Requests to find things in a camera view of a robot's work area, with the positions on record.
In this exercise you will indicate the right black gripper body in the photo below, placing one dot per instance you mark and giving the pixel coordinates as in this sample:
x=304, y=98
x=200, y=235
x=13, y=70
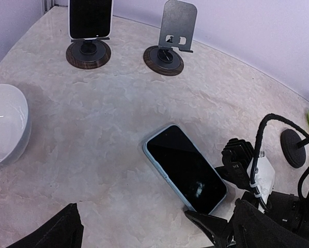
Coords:
x=289, y=211

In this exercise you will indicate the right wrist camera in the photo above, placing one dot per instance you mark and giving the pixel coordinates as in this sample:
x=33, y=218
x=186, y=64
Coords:
x=237, y=159

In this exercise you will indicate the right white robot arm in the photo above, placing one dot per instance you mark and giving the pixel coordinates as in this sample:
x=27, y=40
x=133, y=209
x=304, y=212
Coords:
x=286, y=225

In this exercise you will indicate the black clamp stand right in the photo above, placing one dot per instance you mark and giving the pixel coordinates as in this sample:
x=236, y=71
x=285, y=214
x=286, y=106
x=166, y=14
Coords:
x=293, y=147

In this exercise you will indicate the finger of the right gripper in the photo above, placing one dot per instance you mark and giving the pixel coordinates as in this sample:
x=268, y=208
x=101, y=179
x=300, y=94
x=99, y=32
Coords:
x=218, y=230

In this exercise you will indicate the phone with light-blue case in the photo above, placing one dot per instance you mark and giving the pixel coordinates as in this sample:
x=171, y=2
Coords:
x=185, y=169

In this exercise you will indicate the phone with lilac case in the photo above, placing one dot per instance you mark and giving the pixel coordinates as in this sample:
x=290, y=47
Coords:
x=90, y=19

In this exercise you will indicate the white bowl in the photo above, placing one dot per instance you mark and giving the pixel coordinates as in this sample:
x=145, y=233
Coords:
x=15, y=124

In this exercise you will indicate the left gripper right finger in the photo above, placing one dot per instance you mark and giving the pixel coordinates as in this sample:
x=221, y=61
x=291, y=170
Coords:
x=254, y=229

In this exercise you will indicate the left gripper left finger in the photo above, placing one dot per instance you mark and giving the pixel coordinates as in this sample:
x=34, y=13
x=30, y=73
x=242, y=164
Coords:
x=63, y=230

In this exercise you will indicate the folding phone stand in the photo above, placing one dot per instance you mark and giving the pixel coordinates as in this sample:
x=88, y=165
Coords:
x=88, y=54
x=177, y=30

